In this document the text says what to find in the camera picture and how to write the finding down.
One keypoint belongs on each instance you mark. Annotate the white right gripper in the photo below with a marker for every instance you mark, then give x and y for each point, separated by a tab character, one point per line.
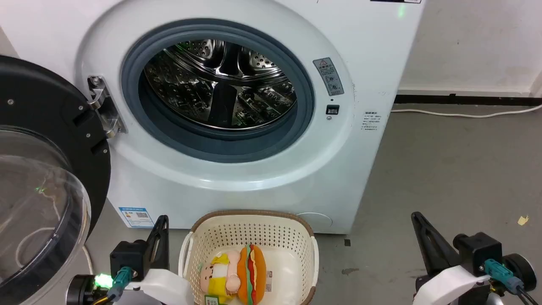
453	286

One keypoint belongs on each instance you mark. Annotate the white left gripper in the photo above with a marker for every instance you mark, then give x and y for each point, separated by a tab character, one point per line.
165	286

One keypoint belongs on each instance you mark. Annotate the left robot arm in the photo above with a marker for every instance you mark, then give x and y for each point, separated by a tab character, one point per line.
82	290

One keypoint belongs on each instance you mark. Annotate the white front-load washing machine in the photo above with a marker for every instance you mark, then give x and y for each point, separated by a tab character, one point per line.
360	169

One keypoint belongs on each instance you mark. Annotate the blue energy label sticker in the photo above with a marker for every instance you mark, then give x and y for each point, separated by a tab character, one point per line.
136	217

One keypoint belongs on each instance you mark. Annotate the plush doll in yellow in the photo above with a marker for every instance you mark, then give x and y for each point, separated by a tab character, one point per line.
220	273

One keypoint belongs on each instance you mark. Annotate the yellow paper scrap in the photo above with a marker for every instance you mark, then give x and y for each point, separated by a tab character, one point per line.
523	220

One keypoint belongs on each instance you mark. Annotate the cream perforated laundry basket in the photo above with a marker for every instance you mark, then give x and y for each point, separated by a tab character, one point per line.
254	228

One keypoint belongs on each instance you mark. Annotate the hot dog plush toy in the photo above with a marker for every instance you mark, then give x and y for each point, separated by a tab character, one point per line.
252	275

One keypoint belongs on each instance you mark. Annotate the round white filter cover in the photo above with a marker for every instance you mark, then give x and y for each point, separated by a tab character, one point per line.
319	220

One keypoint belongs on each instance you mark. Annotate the metal door hinge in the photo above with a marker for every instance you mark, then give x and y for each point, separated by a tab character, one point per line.
106	111

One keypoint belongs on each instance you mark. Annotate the grey rubber door gasket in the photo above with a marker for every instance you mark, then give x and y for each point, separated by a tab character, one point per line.
131	84

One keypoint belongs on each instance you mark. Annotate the stainless steel washer drum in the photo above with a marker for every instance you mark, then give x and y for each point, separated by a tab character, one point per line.
190	84

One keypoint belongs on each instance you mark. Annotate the black washer door with glass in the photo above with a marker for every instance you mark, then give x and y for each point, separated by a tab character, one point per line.
42	106

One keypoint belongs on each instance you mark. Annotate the grey warning sticker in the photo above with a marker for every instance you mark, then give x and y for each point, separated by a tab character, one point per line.
328	76

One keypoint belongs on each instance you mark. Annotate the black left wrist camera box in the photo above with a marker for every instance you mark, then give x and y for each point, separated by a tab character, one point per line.
129	254

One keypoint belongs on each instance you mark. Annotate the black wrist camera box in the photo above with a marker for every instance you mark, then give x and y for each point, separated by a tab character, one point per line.
129	254
478	250

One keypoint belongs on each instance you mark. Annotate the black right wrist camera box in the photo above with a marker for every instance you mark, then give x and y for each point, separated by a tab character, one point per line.
478	250

